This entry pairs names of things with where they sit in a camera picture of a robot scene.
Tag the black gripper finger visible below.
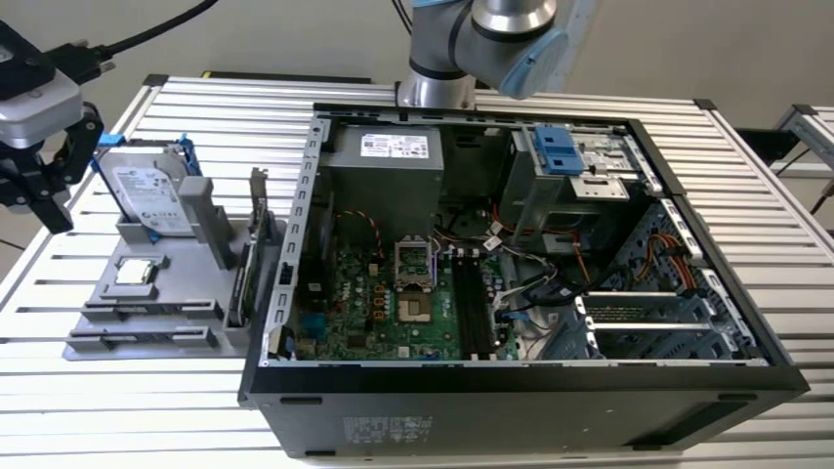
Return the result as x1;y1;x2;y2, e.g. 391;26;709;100
32;102;107;235
0;146;41;216

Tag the dark RAM stick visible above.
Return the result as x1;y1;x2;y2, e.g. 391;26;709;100
109;304;192;315
95;332;189;343

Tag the black RAM slot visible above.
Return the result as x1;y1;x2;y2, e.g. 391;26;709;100
470;247;492;362
462;247;484;362
454;247;475;362

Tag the hard disk in blue carrier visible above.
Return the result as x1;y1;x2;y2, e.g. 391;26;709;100
89;131;200;241

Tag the silver CPU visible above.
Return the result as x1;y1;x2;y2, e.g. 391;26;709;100
113;257;161;285

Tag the grey parts rack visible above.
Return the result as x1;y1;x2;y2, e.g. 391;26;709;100
61;175;292;362

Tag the green graphics card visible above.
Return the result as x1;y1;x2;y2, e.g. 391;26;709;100
224;165;275;328

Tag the blue expansion slot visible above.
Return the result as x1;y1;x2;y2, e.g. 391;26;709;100
298;315;328;342

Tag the green motherboard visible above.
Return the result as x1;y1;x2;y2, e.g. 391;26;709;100
292;238;523;362

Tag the grey power supply unit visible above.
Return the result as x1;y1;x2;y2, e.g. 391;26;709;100
318;124;446;231

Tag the metal socket cover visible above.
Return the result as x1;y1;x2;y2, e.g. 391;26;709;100
394;234;436;289

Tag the CPU socket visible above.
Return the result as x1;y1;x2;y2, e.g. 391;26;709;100
395;291;436;323

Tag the black PC case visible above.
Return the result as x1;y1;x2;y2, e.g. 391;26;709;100
238;102;813;460

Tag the blue plastic bay latch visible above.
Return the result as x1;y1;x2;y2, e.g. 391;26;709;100
530;125;584;176

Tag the perforated metal disk bay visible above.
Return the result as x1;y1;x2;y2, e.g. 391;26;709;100
539;287;751;362

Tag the black camera cable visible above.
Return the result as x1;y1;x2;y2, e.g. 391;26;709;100
48;0;222;85

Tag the red black twisted wire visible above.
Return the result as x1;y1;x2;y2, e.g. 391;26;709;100
335;209;390;258

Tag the black cable bundle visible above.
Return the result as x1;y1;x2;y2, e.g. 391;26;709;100
504;256;631;314

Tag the thin orange wire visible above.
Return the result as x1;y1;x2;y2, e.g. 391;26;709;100
491;203;592;283

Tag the orange yellow wire bundle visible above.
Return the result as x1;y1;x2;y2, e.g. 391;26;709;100
628;233;702;299

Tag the black table bracket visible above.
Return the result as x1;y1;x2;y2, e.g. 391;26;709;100
735;127;801;162

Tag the aluminium frame table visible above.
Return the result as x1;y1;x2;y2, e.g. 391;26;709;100
767;103;834;194

